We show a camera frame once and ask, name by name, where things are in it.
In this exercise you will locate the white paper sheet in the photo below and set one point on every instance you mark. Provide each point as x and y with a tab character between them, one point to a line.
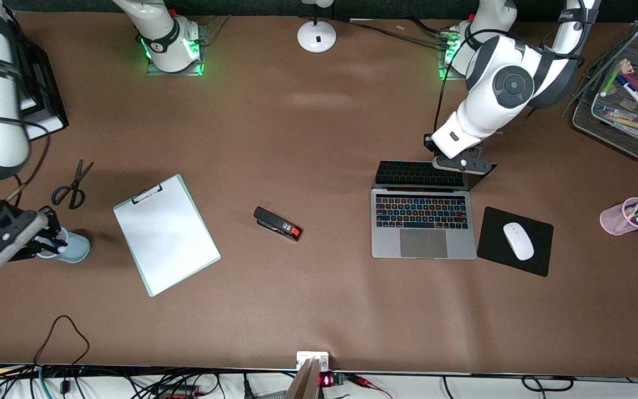
169	238

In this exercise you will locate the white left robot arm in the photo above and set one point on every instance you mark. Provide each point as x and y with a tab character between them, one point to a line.
510	86

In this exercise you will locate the red display module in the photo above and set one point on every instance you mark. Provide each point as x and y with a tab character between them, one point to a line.
327	380

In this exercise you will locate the aluminium extrusion post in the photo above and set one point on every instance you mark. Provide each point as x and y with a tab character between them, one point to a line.
303	382

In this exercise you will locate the white lamp base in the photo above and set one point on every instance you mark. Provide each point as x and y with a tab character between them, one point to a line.
317	36

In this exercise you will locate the green marker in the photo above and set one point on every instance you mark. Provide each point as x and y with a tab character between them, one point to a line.
611	80

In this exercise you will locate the black scissors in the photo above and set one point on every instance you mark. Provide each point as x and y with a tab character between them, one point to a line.
74	185

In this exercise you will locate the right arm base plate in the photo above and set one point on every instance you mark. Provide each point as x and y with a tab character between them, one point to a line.
155	71

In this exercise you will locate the black mouse pad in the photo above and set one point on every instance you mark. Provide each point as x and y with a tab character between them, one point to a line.
496	249

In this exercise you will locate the white mounting box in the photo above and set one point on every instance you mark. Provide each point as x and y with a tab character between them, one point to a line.
303	357

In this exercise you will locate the blue capped white marker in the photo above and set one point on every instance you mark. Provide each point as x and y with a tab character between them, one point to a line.
637	97

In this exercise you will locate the red clip lead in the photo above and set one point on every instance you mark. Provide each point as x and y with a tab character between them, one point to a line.
366	381

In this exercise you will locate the black orange power strip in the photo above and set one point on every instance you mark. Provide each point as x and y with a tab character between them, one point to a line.
178	392

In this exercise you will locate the wooden clothespin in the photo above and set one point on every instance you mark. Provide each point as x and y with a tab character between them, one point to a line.
624	66

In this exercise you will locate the pink mesh pen cup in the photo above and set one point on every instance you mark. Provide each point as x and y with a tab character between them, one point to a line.
612	219

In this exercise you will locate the white computer mouse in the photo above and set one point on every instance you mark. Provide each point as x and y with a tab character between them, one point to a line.
518	241

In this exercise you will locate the blue mesh pen cup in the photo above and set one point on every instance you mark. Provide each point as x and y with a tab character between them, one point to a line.
78	249

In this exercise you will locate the black document tray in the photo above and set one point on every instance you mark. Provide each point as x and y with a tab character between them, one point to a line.
47	94

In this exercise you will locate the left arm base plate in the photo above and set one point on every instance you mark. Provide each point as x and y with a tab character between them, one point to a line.
445	76

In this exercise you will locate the grey laptop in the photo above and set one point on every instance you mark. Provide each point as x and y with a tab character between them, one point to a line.
424	244

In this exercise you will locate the yellow pencil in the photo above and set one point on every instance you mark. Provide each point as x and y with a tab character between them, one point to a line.
629	123

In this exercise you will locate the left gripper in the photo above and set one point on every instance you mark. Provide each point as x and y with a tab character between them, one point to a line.
429	144

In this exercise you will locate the black stapler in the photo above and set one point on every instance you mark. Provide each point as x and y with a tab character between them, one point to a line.
277	223

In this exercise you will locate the green clipboard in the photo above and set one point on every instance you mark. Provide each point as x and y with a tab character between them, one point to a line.
155	289

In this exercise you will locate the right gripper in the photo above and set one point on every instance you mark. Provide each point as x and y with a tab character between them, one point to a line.
41	242

